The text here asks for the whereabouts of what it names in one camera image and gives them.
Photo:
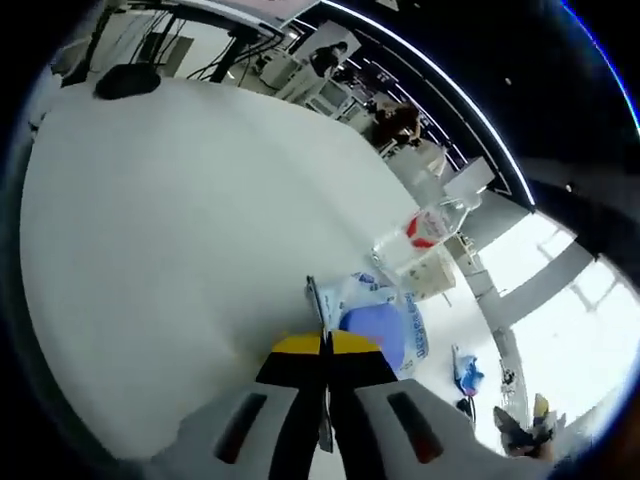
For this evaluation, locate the black round object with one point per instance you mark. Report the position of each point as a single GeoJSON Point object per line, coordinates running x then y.
{"type": "Point", "coordinates": [127, 82]}

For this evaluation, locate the white paper cup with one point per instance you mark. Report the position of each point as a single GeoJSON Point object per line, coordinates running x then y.
{"type": "Point", "coordinates": [430, 280]}

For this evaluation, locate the clear water bottle red label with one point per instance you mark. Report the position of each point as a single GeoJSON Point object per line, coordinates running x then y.
{"type": "Point", "coordinates": [425, 235]}

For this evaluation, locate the large white blue wipes bag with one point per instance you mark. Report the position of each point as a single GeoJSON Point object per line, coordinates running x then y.
{"type": "Point", "coordinates": [390, 325]}

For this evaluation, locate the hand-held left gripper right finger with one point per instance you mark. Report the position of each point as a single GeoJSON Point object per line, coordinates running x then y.
{"type": "Point", "coordinates": [390, 415]}

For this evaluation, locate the small blue tissue packet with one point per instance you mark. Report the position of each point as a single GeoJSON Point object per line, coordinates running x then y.
{"type": "Point", "coordinates": [470, 372]}

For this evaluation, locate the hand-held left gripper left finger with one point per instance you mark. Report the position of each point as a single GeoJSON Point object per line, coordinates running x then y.
{"type": "Point", "coordinates": [260, 415]}

